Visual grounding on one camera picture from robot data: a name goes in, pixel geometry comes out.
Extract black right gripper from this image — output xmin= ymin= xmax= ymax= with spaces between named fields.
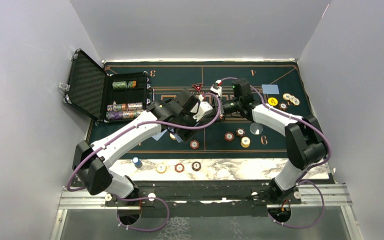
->
xmin=202 ymin=95 xmax=241 ymax=126

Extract blue playing card deck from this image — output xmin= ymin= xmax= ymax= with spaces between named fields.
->
xmin=174 ymin=134 xmax=183 ymax=143

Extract red triangular dealer button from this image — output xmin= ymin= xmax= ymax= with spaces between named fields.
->
xmin=191 ymin=83 xmax=203 ymax=93

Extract blue card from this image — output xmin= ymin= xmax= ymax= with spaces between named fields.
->
xmin=152 ymin=129 xmax=167 ymax=141
xmin=261 ymin=84 xmax=280 ymax=95

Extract yellow round button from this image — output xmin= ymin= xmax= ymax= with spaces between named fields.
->
xmin=267 ymin=97 xmax=279 ymax=107

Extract brown poker chip stack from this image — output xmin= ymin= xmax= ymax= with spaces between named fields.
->
xmin=191 ymin=161 xmax=202 ymax=172

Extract red poker chip stack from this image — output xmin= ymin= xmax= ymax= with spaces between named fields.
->
xmin=174 ymin=163 xmax=185 ymax=173

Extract yellow poker chip stack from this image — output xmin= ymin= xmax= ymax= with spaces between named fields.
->
xmin=156 ymin=163 xmax=167 ymax=174

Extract white round button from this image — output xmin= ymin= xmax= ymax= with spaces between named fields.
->
xmin=249 ymin=122 xmax=264 ymax=136

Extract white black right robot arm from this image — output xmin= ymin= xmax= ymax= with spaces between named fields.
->
xmin=215 ymin=96 xmax=332 ymax=204

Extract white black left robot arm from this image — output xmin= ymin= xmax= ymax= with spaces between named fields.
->
xmin=72 ymin=90 xmax=214 ymax=206

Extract mixed chips row in case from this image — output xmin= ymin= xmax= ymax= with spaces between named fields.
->
xmin=106 ymin=101 xmax=144 ymax=112

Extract purple chips row in case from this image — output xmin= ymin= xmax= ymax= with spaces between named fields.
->
xmin=106 ymin=109 xmax=143 ymax=121

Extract green poker table mat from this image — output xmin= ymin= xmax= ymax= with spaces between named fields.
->
xmin=104 ymin=61 xmax=313 ymax=159

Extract blue poker chip stack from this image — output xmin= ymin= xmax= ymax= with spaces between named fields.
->
xmin=132 ymin=157 xmax=143 ymax=169

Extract green chips in case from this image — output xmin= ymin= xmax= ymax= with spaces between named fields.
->
xmin=111 ymin=80 xmax=137 ymax=90

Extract black poker chip case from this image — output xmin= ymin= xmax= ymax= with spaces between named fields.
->
xmin=58 ymin=48 xmax=151 ymax=123

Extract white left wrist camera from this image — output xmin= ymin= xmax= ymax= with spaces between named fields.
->
xmin=190 ymin=101 xmax=213 ymax=122

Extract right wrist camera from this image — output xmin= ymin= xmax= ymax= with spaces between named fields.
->
xmin=210 ymin=77 xmax=254 ymax=102

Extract black mounting rail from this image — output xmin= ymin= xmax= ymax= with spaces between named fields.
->
xmin=59 ymin=180 xmax=352 ymax=220

